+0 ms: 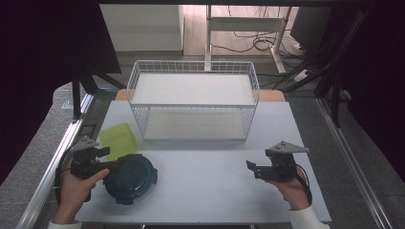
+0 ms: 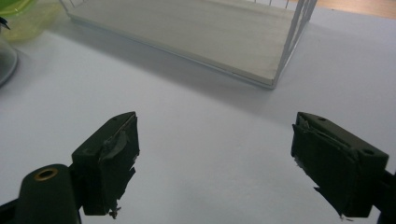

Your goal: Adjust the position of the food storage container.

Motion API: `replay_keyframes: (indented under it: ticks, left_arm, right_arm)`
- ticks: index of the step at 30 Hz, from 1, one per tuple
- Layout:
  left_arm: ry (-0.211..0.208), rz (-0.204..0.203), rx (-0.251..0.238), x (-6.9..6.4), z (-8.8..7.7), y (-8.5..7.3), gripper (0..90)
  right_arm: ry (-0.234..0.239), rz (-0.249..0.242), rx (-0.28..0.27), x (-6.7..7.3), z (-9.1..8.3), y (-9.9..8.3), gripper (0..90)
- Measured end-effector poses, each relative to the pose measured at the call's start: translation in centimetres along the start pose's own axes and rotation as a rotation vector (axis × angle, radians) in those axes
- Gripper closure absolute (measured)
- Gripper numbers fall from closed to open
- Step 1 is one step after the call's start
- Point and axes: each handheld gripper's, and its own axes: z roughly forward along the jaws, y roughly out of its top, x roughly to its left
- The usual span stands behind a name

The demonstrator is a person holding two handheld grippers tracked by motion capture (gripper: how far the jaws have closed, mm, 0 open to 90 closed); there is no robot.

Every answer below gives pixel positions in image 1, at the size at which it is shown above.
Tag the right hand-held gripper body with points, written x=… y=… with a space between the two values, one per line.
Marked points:
x=281 y=163

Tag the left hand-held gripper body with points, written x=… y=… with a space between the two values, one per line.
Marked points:
x=83 y=162

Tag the green square food container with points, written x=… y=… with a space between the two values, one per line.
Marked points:
x=119 y=140

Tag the dark blue round lid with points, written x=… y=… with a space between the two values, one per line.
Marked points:
x=135 y=178

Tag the person's right hand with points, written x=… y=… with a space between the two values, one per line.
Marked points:
x=293 y=191

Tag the person's left hand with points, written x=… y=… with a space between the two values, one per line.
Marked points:
x=74 y=191

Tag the white power strip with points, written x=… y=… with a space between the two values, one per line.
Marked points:
x=301 y=75

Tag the black curtain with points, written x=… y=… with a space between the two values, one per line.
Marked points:
x=38 y=63
x=379 y=79

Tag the white cabinet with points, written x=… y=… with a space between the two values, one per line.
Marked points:
x=143 y=28

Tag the dark monitor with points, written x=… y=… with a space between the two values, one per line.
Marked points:
x=310 y=27

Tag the aluminium rail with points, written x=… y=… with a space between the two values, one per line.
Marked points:
x=54 y=159
x=350 y=159

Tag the white desk frame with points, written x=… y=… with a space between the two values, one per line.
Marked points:
x=245 y=24

